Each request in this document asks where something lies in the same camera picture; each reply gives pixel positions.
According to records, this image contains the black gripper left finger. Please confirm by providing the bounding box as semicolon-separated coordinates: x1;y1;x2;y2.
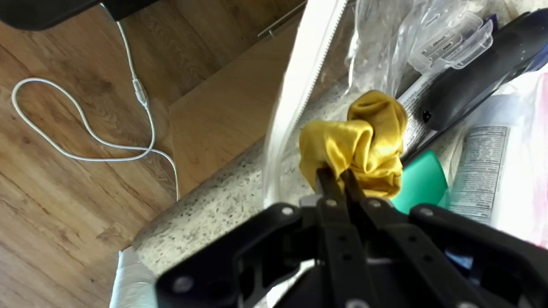
155;163;379;308

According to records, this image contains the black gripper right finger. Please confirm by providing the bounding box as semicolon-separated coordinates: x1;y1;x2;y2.
342;170;548;308

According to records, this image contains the gold satin scrunchie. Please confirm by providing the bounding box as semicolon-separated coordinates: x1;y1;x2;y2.
299;90;410;203

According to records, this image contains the clear plastic zip bag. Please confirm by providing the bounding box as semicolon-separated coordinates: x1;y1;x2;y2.
263;0;548;247

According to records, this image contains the small green box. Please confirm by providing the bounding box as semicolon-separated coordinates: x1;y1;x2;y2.
391;150;451;216

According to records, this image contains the printed paper leaflet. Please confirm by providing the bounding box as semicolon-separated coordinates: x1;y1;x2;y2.
453;126;511;222

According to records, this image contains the wooden vanity cabinet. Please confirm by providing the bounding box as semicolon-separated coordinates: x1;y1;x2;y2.
169;0;311;199

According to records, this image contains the black plastic device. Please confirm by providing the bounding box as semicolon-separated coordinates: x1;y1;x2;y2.
400;8;548;162

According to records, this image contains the clear plastic blister package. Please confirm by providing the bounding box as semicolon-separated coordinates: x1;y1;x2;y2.
408;15;496;76

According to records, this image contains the white power cable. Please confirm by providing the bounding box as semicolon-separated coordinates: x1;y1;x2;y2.
11;20;182;203

